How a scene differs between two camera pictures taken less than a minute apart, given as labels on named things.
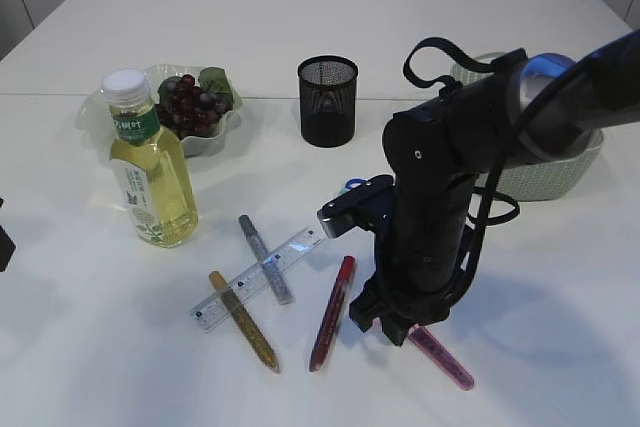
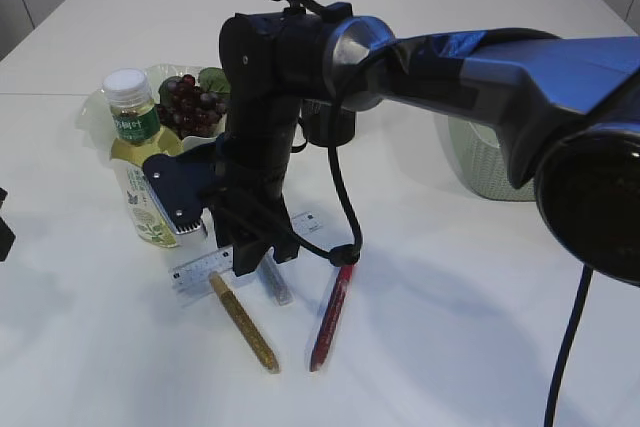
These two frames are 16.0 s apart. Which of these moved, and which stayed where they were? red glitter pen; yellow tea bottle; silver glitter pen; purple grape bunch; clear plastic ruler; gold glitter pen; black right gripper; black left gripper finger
Moved: clear plastic ruler; black left gripper finger; black right gripper
Stayed: purple grape bunch; silver glitter pen; gold glitter pen; yellow tea bottle; red glitter pen
